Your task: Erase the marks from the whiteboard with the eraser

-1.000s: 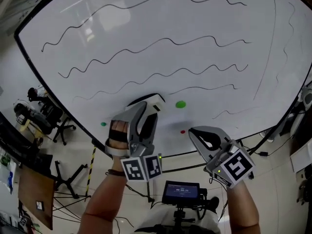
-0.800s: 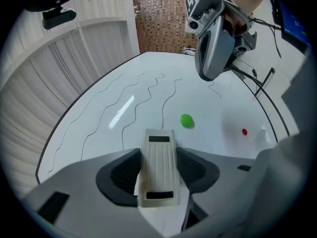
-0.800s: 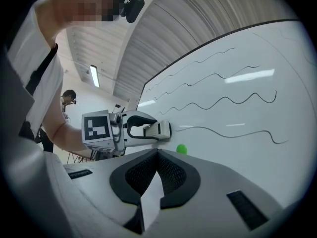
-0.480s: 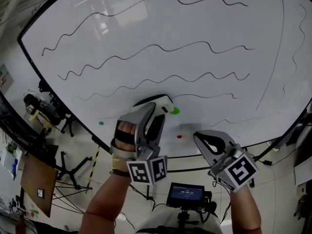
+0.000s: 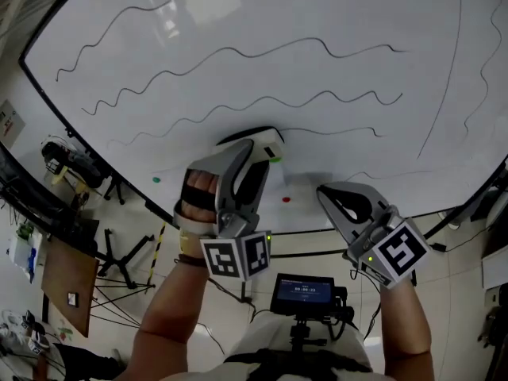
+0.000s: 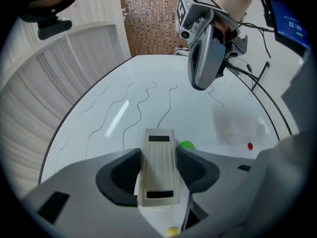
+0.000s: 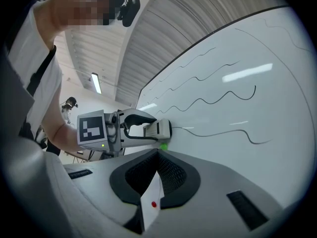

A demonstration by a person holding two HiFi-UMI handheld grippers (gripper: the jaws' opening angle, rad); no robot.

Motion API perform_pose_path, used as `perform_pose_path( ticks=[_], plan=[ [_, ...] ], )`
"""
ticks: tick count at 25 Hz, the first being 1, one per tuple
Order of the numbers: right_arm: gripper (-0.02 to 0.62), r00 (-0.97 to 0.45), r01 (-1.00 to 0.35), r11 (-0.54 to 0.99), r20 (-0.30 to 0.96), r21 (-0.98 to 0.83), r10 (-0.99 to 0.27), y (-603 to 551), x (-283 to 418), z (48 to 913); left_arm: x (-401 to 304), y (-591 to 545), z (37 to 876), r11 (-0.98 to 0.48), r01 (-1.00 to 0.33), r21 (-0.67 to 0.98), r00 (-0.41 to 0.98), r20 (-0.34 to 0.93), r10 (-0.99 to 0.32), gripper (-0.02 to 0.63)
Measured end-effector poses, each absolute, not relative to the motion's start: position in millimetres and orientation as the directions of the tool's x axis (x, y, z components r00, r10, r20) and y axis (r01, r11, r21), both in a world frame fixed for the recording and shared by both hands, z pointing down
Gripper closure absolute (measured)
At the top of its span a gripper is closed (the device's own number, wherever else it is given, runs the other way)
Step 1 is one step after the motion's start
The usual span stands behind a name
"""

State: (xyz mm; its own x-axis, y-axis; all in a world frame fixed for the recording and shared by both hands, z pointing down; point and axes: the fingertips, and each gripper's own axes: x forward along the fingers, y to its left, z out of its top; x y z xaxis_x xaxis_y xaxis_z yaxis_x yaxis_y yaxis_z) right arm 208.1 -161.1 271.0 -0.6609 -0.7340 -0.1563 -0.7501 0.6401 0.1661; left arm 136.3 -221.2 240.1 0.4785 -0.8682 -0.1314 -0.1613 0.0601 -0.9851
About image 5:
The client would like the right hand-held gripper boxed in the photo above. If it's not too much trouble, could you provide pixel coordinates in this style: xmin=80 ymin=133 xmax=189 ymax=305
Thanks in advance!
xmin=315 ymin=180 xmax=433 ymax=291

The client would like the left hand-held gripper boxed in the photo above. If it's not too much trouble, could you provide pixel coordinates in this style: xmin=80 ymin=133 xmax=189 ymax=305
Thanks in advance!
xmin=171 ymin=137 xmax=274 ymax=283

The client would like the white whiteboard eraser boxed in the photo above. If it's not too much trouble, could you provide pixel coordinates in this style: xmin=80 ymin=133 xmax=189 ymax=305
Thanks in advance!
xmin=216 ymin=125 xmax=285 ymax=162

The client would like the large white whiteboard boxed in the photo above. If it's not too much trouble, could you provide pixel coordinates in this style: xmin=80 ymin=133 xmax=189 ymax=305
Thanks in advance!
xmin=18 ymin=0 xmax=508 ymax=236

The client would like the person's left forearm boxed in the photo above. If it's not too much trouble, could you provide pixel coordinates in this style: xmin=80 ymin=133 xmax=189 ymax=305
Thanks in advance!
xmin=129 ymin=252 xmax=211 ymax=381

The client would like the person's right forearm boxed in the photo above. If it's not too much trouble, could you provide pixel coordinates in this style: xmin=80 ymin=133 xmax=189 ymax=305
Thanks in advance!
xmin=379 ymin=278 xmax=433 ymax=381

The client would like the person's left hand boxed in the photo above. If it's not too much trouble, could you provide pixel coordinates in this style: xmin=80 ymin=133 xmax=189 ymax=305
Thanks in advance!
xmin=179 ymin=170 xmax=219 ymax=224

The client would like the black wrist band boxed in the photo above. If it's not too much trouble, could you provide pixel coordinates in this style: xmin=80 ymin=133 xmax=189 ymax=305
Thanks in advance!
xmin=173 ymin=253 xmax=208 ymax=269

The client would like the black chest-mounted display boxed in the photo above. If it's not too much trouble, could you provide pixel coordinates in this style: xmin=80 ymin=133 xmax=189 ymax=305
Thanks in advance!
xmin=270 ymin=272 xmax=355 ymax=352

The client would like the yellow black hazard tape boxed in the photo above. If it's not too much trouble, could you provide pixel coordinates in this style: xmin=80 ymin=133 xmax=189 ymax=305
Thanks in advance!
xmin=145 ymin=221 xmax=167 ymax=289

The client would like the white flat box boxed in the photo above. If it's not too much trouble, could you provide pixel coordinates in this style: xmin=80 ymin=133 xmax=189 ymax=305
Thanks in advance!
xmin=481 ymin=244 xmax=508 ymax=290

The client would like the person's white shirt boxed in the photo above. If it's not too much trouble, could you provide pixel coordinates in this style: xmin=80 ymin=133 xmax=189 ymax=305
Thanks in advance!
xmin=158 ymin=315 xmax=374 ymax=381

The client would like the black monitor stand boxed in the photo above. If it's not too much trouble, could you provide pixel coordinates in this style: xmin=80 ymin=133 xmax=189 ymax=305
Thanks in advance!
xmin=71 ymin=218 xmax=156 ymax=289

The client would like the wooden side table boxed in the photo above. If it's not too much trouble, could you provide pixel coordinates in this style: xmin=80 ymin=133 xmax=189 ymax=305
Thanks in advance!
xmin=39 ymin=236 xmax=156 ymax=339

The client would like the large black monitor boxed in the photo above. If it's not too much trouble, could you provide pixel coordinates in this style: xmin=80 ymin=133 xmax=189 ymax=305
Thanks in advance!
xmin=0 ymin=140 xmax=80 ymax=237

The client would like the white storage box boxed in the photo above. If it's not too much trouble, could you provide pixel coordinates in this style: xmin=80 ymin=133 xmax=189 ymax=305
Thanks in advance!
xmin=7 ymin=232 xmax=43 ymax=283

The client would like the black chest harness strap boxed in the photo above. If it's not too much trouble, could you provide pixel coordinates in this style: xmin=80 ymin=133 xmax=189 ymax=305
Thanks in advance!
xmin=224 ymin=347 xmax=374 ymax=381

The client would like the white wall notice sign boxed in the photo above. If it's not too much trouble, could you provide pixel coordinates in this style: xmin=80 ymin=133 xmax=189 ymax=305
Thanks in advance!
xmin=0 ymin=99 xmax=26 ymax=149

